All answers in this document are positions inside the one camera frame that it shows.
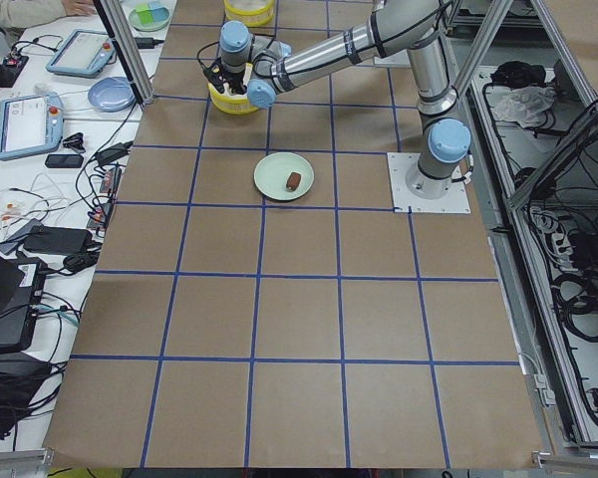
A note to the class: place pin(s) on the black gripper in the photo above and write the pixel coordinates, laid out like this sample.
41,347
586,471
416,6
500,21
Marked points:
237,83

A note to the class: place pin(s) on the yellow bamboo steamer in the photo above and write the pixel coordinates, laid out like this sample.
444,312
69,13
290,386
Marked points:
229,102
252,13

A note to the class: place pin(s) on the brown chocolate bun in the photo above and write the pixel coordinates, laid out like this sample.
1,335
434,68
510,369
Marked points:
293,181

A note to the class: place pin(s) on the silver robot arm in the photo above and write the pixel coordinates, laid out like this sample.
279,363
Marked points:
263,68

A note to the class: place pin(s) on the green plate with blocks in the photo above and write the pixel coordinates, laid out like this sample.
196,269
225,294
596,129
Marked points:
149,16

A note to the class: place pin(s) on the blue plate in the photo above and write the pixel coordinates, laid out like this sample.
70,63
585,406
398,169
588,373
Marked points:
111,94

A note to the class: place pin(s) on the light green plate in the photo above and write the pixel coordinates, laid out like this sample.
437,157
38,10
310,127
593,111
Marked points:
271,172

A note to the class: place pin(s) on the upper teach pendant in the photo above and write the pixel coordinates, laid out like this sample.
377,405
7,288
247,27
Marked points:
83,54

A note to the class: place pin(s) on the teach pendant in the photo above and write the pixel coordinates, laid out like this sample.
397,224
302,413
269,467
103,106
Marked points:
30,125
83,54

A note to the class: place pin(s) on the lower teach pendant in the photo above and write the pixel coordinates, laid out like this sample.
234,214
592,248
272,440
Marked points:
30,125

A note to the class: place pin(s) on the black power adapter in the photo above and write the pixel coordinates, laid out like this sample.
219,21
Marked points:
57,240

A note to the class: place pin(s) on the black laptop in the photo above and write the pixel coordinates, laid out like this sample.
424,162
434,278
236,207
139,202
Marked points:
21,286

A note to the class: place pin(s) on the crumpled white cloth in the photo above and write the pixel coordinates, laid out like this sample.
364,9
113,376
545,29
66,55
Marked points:
527,106

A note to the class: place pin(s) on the aluminium frame post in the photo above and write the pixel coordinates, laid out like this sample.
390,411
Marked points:
117,27

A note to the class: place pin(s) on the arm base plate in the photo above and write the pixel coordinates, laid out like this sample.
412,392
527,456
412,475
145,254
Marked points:
413,192

